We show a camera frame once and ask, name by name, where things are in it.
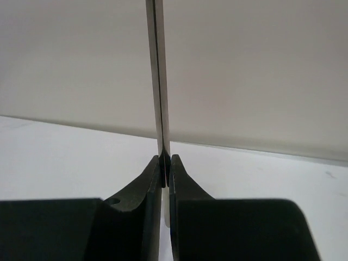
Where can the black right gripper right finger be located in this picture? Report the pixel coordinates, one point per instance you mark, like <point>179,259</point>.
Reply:
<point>205,228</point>

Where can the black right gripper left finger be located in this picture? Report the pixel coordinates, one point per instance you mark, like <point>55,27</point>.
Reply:
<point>123,227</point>

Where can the silver metal chopstick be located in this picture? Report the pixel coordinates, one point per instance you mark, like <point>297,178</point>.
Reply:
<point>156,37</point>

